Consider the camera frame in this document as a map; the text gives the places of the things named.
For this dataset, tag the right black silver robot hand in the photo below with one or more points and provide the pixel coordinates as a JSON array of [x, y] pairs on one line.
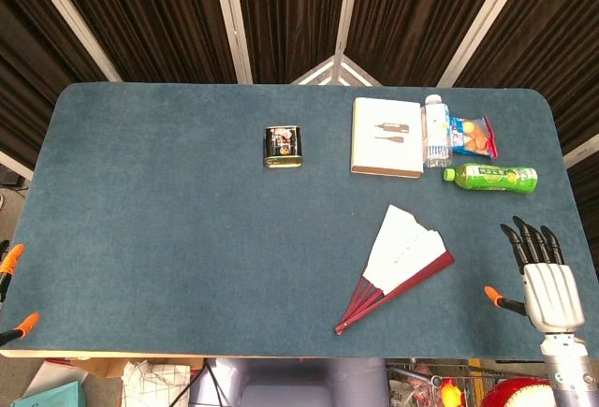
[[552, 295]]

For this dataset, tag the red ribbed paper folding fan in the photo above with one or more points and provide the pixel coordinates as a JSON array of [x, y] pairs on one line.
[[398, 252]]

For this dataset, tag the purple robot base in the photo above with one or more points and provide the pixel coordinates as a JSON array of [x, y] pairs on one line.
[[290, 383]]

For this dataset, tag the red white round toy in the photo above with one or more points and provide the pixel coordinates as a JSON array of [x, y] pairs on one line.
[[515, 393]]

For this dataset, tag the green tea plastic bottle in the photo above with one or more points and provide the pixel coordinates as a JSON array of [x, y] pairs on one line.
[[496, 178]]

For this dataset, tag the orange yellow plastic toy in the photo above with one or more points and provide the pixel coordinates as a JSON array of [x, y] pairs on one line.
[[450, 393]]

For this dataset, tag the blue red snack packet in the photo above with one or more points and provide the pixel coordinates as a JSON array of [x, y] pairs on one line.
[[472, 135]]

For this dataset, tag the clear water bottle blue label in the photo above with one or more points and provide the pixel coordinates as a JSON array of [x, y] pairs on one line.
[[436, 135]]

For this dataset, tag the white box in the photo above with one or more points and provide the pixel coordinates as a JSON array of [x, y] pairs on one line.
[[386, 135]]

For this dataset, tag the black rectangular food tin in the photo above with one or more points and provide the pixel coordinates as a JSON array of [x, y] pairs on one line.
[[283, 147]]

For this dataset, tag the white triangular partition foot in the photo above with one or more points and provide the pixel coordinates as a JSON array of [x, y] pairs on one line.
[[335, 72]]

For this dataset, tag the blue felt table mat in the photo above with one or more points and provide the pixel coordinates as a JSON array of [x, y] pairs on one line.
[[187, 248]]

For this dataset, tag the white checkered cloth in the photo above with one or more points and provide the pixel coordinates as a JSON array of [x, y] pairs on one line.
[[154, 386]]

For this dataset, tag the dark brown pleated curtain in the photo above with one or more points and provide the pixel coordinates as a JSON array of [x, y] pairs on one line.
[[164, 14]]

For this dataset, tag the teal cardboard box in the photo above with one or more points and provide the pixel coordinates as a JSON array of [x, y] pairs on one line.
[[51, 397]]

